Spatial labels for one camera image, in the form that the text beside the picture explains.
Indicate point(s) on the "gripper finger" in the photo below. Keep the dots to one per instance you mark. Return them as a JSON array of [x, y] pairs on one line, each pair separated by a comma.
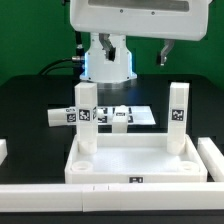
[[168, 46], [107, 46]]

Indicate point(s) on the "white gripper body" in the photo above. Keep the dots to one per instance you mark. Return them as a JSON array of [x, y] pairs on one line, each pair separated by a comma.
[[165, 19]]

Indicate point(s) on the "white desk top tray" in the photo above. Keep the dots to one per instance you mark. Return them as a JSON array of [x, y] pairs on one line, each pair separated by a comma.
[[134, 158]]

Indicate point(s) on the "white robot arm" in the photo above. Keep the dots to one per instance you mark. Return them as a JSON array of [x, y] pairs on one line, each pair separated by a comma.
[[97, 68]]

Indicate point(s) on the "white marker sheet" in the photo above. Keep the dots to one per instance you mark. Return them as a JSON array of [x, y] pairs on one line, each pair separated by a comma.
[[137, 115]]

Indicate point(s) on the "white right fence bar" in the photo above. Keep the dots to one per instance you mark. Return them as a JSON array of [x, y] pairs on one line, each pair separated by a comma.
[[212, 158]]

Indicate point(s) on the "white fence bar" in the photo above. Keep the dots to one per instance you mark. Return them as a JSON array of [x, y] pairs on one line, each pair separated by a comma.
[[3, 150], [212, 158], [111, 197]]

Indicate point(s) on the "white left fence bar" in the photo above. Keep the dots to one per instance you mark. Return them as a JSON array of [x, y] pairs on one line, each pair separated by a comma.
[[3, 150]]

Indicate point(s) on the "white front fence bar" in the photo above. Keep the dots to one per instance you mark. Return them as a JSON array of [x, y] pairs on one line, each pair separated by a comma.
[[111, 197]]

